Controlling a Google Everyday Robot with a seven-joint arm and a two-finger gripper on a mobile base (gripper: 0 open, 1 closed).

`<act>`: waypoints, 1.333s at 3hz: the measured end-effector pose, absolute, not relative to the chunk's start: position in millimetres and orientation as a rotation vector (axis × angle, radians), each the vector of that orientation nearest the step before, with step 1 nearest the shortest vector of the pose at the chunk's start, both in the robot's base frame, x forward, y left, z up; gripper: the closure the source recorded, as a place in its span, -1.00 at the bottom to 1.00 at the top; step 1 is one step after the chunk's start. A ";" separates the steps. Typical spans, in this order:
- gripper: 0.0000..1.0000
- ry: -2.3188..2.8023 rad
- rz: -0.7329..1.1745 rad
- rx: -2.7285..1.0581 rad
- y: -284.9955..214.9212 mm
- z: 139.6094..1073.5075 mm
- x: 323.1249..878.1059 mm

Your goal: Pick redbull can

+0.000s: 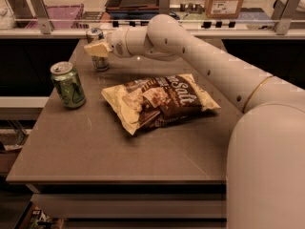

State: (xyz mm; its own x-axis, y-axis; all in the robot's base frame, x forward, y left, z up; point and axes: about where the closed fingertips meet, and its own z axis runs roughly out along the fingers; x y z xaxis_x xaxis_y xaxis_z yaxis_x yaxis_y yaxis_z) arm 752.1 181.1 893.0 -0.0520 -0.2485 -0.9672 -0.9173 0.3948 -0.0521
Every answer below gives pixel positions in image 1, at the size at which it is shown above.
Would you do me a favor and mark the grey metal bracket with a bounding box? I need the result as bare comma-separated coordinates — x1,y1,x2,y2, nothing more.
159,0,170,14
272,0,300,35
30,0,53,34

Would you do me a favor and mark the purple plastic crate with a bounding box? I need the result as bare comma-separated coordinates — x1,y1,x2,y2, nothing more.
25,3,86,30

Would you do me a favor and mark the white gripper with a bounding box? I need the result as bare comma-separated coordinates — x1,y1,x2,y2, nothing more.
84,29,129,57

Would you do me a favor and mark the green soda can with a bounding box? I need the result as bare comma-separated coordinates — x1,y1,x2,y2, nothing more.
51,61,86,109

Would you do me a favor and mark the brown cardboard box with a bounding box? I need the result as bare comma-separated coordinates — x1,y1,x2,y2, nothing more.
204,0,244,18

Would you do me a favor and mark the blue silver redbull can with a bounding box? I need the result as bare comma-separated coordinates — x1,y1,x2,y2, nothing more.
86,28,110,72

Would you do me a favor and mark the grey metal bracket right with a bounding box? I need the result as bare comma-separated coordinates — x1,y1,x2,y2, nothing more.
272,0,300,35

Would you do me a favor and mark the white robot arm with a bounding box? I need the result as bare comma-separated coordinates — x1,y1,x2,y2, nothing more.
85,14,305,229

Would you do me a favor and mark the grey metal bracket centre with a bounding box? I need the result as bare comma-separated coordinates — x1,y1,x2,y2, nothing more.
159,0,170,14

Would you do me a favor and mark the grey metal bracket left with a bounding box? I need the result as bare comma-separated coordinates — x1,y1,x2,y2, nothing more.
30,0,53,34

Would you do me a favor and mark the brown yellow chip bag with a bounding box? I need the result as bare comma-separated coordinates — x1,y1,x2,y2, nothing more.
101,73,220,135

